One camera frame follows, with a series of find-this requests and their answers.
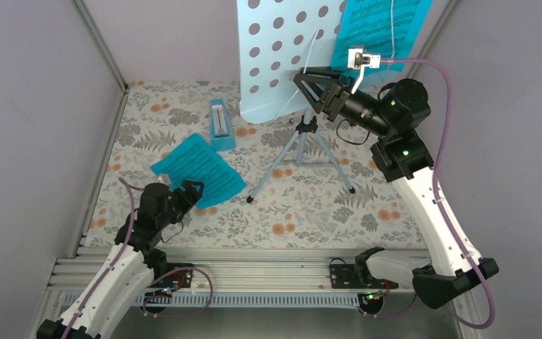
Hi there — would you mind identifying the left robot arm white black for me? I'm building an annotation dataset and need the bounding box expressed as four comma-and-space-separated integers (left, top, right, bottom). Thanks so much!
36, 181, 205, 338

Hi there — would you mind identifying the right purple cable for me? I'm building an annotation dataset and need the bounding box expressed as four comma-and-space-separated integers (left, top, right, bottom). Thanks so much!
358, 58, 496, 330

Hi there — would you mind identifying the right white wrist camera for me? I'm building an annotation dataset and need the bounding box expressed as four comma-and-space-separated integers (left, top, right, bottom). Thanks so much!
347, 47, 381, 94

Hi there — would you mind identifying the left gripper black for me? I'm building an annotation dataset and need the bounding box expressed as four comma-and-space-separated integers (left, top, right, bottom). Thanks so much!
157, 180, 203, 227

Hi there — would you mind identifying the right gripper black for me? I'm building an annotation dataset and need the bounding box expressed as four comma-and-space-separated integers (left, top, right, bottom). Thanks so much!
293, 68, 392, 138

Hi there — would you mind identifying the purple cable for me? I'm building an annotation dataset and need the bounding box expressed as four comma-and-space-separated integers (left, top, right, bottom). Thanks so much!
358, 58, 496, 330
58, 177, 214, 339

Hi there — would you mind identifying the right aluminium frame post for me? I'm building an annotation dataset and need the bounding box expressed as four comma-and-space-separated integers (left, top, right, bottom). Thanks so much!
409, 0, 459, 59

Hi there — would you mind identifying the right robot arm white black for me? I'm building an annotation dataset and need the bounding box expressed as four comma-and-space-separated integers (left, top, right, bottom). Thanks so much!
294, 67, 499, 309

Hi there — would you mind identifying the floral patterned table mat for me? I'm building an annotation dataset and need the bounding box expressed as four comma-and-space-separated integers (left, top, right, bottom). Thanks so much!
85, 81, 426, 249

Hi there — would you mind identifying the aluminium frame post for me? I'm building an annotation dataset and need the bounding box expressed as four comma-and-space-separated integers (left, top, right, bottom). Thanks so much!
409, 0, 459, 59
71, 0, 128, 93

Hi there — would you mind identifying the aluminium mounting rail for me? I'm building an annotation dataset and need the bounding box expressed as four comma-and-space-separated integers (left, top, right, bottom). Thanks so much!
46, 254, 471, 295

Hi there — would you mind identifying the blue sheet music paper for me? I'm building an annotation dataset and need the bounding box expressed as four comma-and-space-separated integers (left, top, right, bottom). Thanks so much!
151, 133, 246, 209
330, 0, 433, 70

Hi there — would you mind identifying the left aluminium frame post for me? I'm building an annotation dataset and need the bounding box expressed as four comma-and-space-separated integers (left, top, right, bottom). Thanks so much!
71, 0, 128, 93

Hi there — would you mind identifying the light blue music stand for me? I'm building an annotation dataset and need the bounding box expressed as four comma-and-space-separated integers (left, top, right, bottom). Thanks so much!
236, 1, 356, 203

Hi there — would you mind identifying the blue metronome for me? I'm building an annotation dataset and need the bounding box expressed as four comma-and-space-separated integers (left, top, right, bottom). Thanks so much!
209, 99, 236, 152

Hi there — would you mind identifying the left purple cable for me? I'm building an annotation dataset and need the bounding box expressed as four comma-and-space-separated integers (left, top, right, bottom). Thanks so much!
58, 177, 214, 339

